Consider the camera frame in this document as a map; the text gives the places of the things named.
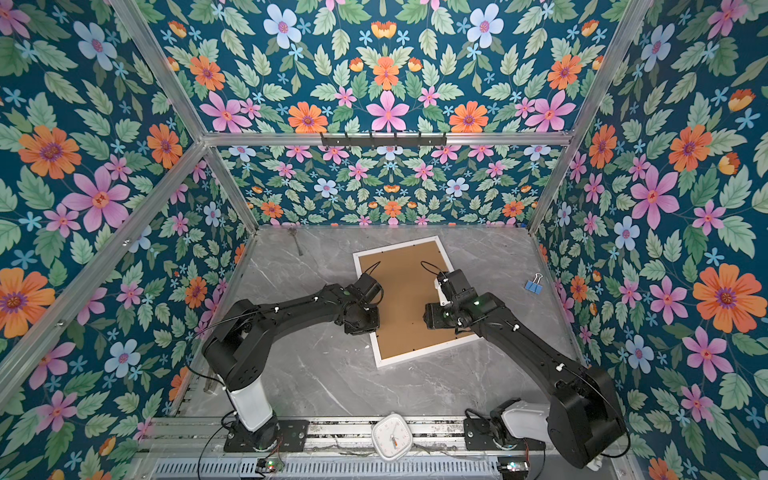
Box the white picture frame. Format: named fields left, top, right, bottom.
left=352, top=235, right=481, bottom=368

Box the brown backing board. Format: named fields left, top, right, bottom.
left=358, top=241, right=472, bottom=361

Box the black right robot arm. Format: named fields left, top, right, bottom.
left=424, top=270, right=629, bottom=468

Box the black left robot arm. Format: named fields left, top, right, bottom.
left=202, top=274, right=384, bottom=453

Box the blue binder clip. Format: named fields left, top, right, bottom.
left=525, top=273, right=543, bottom=295

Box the white square clock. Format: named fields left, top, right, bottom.
left=371, top=413, right=414, bottom=462

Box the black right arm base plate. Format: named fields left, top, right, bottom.
left=463, top=417, right=546, bottom=453

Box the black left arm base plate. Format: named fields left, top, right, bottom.
left=223, top=416, right=310, bottom=453

